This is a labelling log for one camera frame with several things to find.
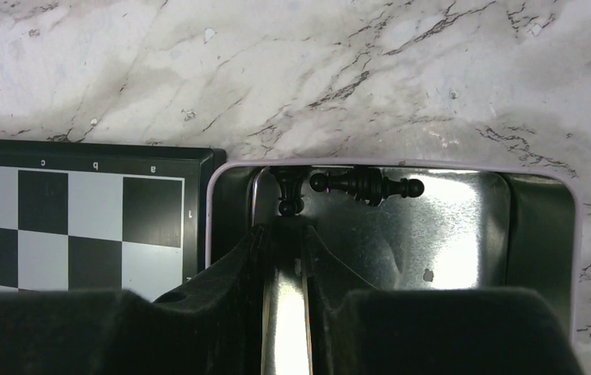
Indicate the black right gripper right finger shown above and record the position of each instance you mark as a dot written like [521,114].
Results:
[359,329]

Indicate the black pawn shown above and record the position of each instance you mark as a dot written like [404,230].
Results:
[367,184]
[290,180]

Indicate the black and silver chessboard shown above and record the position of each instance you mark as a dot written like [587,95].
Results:
[87,216]

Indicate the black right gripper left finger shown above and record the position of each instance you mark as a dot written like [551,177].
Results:
[208,325]

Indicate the black pawn lying in tin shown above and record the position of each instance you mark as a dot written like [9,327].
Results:
[367,184]

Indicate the pink tin box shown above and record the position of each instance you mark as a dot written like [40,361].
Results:
[474,225]

